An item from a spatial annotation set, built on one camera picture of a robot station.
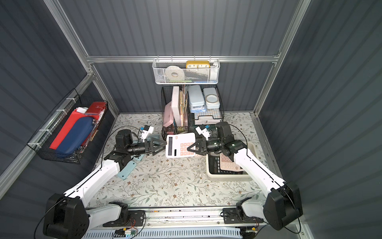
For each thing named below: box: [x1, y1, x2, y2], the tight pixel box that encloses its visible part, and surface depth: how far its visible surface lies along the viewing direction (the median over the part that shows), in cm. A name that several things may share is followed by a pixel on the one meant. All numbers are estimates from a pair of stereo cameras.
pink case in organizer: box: [163, 101, 174, 128], surface depth 104 cm
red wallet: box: [85, 101, 107, 117], surface depth 82 cm
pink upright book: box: [171, 85, 182, 127], surface depth 95 cm
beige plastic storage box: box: [205, 153, 251, 179], surface depth 86 cm
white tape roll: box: [165, 65, 185, 81], surface depth 86 cm
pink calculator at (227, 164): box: [219, 152, 245, 172], surface depth 87 cm
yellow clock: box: [185, 60, 211, 69], surface depth 90 cm
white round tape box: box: [202, 87, 221, 110], surface depth 98 cm
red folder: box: [49, 109, 96, 150], surface depth 73 cm
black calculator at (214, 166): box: [208, 154, 246, 175], surface depth 88 cm
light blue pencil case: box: [188, 84, 207, 114], surface depth 95 cm
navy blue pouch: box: [55, 116, 94, 158], surface depth 70 cm
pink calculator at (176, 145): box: [165, 133, 196, 158], surface depth 72 cm
